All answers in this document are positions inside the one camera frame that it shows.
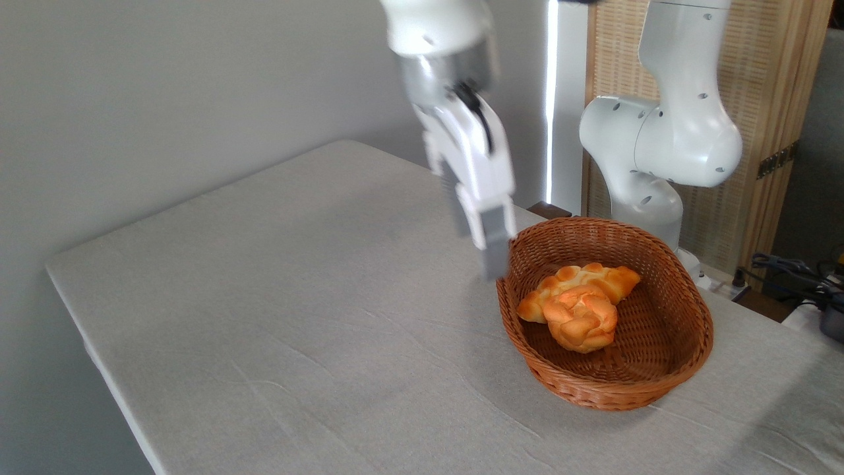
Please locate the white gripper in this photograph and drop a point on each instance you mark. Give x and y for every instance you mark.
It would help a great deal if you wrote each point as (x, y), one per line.
(471, 152)

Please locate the round knotted bread bun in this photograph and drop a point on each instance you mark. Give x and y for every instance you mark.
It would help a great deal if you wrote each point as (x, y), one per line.
(581, 320)

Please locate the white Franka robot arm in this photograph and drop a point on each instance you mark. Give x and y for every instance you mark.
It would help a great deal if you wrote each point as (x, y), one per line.
(686, 138)

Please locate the long braided bread loaf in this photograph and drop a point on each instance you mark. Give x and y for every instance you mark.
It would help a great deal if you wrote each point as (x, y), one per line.
(620, 278)

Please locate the brown wicker oval basket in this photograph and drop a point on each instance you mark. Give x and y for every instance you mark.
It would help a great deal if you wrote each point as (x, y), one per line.
(646, 369)

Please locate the dark brown wooden furniture corner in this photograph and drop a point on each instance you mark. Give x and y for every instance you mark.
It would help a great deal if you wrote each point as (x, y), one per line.
(548, 210)

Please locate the light grey tablecloth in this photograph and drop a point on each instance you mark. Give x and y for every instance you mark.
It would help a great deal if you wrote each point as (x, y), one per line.
(297, 316)

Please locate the white power strip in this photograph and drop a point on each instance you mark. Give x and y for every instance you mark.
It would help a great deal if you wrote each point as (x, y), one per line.
(728, 290)

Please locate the dark metal screen hinge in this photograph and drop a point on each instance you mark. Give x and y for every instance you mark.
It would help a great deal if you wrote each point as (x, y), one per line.
(778, 159)

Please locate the white window frame post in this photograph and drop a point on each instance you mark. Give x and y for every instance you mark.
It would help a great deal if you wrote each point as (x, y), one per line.
(567, 99)

